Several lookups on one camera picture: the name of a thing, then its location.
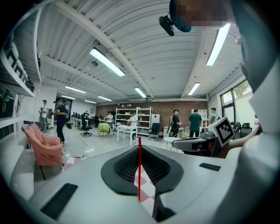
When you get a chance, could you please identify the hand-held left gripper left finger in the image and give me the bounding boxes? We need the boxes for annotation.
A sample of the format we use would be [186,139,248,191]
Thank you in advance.
[28,145,158,224]

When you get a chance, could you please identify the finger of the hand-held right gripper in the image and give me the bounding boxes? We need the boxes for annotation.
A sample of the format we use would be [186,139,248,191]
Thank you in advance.
[171,137,209,152]

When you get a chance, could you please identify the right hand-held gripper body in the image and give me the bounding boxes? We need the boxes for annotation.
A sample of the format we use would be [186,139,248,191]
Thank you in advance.
[200,116,236,157]

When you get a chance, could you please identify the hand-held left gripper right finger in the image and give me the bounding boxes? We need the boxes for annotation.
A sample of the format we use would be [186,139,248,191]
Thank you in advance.
[141,145,243,224]

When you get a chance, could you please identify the person's right forearm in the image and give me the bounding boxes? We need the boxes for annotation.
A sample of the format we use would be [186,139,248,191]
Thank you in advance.
[226,128,262,158]

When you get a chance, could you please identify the white round table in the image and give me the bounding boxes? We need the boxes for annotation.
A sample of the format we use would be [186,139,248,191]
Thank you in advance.
[163,136,182,152]

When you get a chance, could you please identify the black office chair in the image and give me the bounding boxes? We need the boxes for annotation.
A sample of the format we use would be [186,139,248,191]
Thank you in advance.
[80,113,94,137]
[239,122,253,139]
[148,122,161,141]

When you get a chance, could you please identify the white cube shelf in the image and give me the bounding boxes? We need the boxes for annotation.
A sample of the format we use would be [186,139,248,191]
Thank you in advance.
[191,108,208,128]

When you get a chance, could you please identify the black-framed window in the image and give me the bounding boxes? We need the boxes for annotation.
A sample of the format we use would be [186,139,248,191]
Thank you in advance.
[219,80,252,128]

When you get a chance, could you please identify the white open shelving rack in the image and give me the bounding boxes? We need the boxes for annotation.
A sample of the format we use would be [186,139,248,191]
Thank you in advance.
[115,106,153,136]

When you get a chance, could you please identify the pink armchair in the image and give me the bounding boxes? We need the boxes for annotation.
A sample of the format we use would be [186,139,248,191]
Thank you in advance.
[22,124,65,167]

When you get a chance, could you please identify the white rectangular table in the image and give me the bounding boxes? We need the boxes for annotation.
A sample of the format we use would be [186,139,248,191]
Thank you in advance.
[116,125,139,146]

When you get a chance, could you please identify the round table with yellow cloth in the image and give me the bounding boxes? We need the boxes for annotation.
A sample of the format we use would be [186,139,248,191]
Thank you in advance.
[97,122,111,136]

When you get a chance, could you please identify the person's head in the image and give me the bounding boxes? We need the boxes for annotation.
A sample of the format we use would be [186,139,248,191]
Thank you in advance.
[169,0,233,33]

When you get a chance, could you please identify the black head-worn camera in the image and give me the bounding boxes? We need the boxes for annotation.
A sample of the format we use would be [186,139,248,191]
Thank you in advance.
[158,15,176,37]

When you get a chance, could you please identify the white wall shelf unit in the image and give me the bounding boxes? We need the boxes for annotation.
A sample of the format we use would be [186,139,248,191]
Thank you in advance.
[0,6,43,140]

